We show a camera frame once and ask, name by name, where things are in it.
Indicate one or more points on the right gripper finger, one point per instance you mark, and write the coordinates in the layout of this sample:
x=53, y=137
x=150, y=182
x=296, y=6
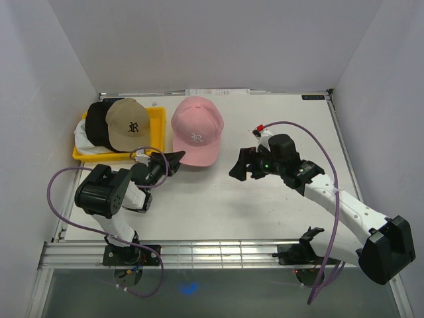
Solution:
x=252, y=154
x=239, y=170

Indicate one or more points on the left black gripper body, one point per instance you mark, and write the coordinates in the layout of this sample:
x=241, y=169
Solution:
x=158, y=169

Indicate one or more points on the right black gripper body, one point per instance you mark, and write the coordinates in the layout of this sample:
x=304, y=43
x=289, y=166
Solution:
x=266, y=166

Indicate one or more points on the pink baseball cap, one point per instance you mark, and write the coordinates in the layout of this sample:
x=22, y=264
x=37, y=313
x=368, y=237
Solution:
x=197, y=127

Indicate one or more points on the beige baseball cap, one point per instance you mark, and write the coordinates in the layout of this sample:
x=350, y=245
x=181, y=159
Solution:
x=128, y=125

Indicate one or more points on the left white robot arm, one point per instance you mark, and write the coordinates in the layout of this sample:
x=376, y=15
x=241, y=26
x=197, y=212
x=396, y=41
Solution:
x=104, y=192

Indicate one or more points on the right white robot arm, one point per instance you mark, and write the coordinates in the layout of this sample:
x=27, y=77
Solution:
x=385, y=245

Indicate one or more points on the white paper label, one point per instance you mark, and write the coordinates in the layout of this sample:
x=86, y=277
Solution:
x=216, y=92

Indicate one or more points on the plain black cap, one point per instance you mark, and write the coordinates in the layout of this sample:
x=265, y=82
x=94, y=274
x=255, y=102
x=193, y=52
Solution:
x=95, y=125

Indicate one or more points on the white cap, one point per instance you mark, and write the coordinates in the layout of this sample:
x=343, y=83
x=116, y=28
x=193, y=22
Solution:
x=82, y=143

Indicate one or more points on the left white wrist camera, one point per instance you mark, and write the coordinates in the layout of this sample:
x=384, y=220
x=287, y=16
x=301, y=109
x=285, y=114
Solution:
x=141, y=157

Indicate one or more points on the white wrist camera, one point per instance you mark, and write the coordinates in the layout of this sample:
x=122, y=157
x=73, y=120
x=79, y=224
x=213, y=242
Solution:
x=141, y=157
x=262, y=135

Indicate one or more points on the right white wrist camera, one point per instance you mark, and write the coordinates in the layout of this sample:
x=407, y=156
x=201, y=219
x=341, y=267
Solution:
x=262, y=135

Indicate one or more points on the aluminium front rail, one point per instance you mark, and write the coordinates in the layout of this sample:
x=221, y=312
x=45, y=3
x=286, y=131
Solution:
x=239, y=254

